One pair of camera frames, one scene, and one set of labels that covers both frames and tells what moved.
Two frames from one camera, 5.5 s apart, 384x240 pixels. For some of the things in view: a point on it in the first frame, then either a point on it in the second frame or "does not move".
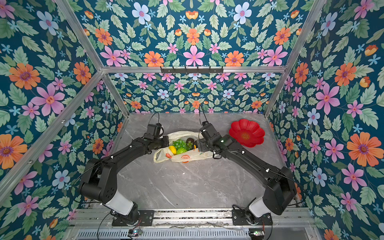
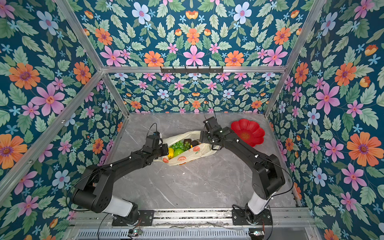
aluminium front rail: (285, 218) does not move
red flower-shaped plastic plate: (248, 133) does not move
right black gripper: (201, 143) -> (203, 137)
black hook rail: (173, 70) does not move
